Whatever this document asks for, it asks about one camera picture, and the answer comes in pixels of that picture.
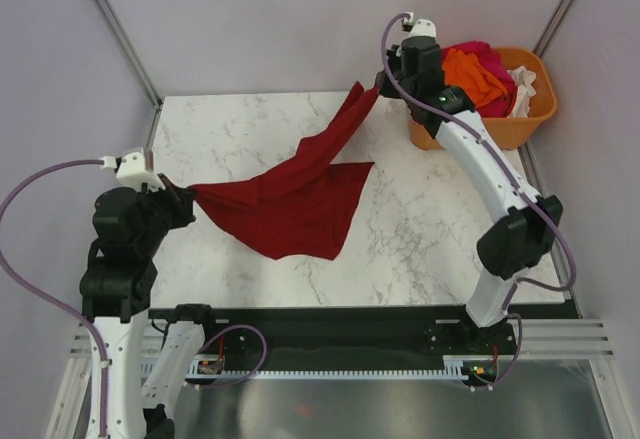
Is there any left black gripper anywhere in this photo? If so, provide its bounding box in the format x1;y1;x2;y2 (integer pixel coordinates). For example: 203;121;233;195
136;172;196;254

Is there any dark red t shirt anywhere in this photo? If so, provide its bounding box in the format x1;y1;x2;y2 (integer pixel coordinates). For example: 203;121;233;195
190;82;379;260

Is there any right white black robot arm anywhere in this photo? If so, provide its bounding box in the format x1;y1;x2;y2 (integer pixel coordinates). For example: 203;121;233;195
376;36;563;353

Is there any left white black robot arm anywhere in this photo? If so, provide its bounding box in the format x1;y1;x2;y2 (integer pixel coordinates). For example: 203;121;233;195
80;181;220;438

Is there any orange t shirt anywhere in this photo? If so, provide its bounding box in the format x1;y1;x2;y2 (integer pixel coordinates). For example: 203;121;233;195
442;48;508;108

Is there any magenta pink t shirt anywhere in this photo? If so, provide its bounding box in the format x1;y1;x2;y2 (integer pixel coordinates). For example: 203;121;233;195
441;41;513;118

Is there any orange plastic basket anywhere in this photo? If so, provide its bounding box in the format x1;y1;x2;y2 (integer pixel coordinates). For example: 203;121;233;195
409;45;557;150

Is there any white t shirt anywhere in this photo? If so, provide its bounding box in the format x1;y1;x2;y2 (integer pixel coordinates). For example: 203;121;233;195
506;65;537;118

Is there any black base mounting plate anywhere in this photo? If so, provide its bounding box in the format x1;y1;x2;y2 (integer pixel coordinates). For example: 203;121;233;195
150;305;517;371

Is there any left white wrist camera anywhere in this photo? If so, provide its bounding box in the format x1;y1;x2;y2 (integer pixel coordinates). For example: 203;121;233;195
99;148;165;193

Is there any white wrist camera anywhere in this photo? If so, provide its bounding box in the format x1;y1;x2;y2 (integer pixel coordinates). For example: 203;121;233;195
99;148;165;193
400;12;437;48

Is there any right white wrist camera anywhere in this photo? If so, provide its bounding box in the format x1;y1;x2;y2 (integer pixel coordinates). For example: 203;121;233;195
400;12;437;48

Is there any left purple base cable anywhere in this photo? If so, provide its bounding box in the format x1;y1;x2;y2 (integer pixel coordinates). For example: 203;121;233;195
182;324;267;393

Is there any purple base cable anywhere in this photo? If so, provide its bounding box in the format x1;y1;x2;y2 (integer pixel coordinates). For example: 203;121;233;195
449;313;524;394
182;324;267;393

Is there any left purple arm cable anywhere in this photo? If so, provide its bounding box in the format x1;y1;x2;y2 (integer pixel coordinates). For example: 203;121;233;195
0;157;116;435

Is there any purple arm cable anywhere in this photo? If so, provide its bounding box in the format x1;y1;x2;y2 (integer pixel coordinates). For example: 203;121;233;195
0;157;116;435
381;13;577;320

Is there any right aluminium frame post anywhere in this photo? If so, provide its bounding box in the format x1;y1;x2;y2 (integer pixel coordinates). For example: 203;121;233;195
533;0;578;57

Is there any aluminium frame post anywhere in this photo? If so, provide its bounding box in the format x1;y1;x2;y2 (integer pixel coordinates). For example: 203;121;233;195
533;0;578;57
68;0;164;110

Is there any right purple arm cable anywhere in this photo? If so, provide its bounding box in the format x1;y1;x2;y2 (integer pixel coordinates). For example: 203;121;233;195
381;13;577;320

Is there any left aluminium frame post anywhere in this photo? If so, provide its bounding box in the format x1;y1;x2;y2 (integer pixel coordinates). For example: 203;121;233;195
68;0;164;110

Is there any white slotted cable duct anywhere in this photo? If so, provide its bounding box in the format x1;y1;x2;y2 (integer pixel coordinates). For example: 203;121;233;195
186;356;499;381

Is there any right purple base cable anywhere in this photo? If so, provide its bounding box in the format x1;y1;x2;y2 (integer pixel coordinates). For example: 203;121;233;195
449;313;524;394

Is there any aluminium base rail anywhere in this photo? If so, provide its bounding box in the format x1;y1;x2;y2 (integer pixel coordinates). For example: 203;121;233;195
69;98;615;439

